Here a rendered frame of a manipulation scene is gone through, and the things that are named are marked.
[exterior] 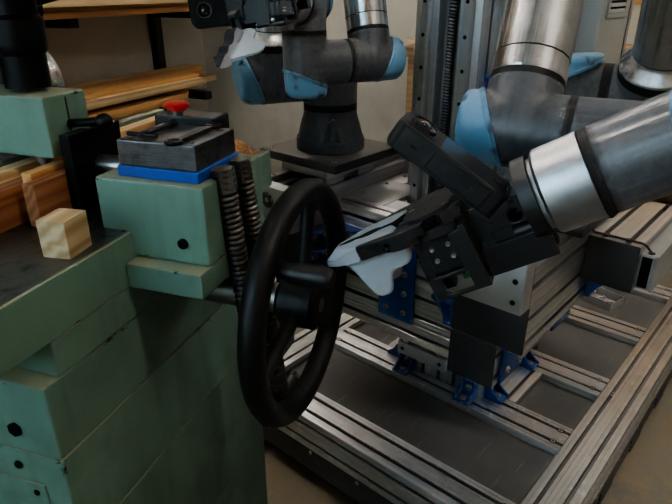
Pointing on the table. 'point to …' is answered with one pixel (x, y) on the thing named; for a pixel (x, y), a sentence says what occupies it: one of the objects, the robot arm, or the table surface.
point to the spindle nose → (23, 46)
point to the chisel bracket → (38, 119)
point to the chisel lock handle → (93, 122)
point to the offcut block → (64, 233)
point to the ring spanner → (192, 134)
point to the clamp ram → (88, 160)
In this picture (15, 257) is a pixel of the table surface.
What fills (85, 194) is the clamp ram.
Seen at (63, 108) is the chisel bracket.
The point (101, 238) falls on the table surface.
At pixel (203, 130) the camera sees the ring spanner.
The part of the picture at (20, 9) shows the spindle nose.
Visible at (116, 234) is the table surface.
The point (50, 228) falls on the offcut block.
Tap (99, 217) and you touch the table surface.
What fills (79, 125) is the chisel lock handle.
